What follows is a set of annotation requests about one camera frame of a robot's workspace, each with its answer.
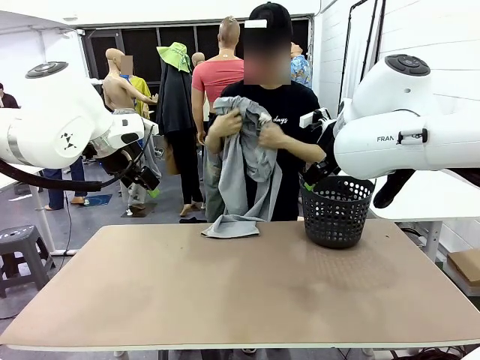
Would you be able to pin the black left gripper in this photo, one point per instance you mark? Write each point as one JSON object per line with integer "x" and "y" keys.
{"x": 144, "y": 178}

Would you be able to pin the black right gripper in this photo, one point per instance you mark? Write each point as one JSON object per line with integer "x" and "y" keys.
{"x": 318, "y": 171}

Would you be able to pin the grey training pants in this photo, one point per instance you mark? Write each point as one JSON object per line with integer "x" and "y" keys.
{"x": 232, "y": 176}

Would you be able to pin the person's right forearm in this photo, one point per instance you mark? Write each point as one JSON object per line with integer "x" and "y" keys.
{"x": 213, "y": 142}

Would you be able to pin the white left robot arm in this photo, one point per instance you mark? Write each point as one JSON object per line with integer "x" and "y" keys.
{"x": 45, "y": 123}

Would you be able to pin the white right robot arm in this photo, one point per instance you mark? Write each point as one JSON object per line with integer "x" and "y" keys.
{"x": 393, "y": 127}

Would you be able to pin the person's left forearm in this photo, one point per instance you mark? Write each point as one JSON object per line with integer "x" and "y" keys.
{"x": 303, "y": 150}

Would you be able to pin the person's left hand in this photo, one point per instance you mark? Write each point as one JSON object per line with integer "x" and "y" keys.
{"x": 273, "y": 135}

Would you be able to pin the person's right hand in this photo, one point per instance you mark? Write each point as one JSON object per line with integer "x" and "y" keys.
{"x": 227, "y": 123}

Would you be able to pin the black perforated plastic basket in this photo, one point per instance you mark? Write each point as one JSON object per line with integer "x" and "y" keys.
{"x": 337, "y": 221}

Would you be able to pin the person in black t-shirt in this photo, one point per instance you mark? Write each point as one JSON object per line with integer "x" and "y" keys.
{"x": 296, "y": 101}

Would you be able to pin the mannequin in black coat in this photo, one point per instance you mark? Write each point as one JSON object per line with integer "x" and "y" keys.
{"x": 176, "y": 105}

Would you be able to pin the person in blue jeans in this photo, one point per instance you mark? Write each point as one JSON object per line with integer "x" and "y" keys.
{"x": 56, "y": 187}

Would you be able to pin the person in yellow shirt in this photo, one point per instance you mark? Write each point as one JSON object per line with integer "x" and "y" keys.
{"x": 140, "y": 90}

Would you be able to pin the bare-chested tan mannequin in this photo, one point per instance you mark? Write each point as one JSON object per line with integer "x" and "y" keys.
{"x": 116, "y": 90}

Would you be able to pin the mannequin in floral shirt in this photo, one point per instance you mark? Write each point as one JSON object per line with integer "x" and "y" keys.
{"x": 300, "y": 69}

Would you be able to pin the large white side table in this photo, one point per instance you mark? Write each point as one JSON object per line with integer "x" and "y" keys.
{"x": 431, "y": 198}

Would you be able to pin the mannequin with red top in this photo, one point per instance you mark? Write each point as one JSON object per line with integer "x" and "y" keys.
{"x": 215, "y": 75}

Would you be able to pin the green bucket hat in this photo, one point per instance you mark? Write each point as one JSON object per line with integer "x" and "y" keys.
{"x": 174, "y": 56}

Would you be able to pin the small bald mannequin head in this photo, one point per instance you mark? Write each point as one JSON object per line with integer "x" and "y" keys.
{"x": 198, "y": 60}

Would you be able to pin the grey plastic stool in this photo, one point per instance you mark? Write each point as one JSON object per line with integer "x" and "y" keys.
{"x": 22, "y": 251}

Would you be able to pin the black backdrop stand pole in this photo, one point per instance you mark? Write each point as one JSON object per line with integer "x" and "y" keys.
{"x": 371, "y": 37}

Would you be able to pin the seated person in dark top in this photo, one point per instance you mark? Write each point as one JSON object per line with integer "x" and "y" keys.
{"x": 7, "y": 98}

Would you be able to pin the brown cardboard box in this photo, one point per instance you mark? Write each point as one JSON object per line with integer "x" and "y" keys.
{"x": 465, "y": 266}

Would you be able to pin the black cap with white tag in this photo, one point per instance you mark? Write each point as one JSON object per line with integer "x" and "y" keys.
{"x": 272, "y": 13}

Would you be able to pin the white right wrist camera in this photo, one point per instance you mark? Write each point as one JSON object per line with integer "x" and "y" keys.
{"x": 313, "y": 116}

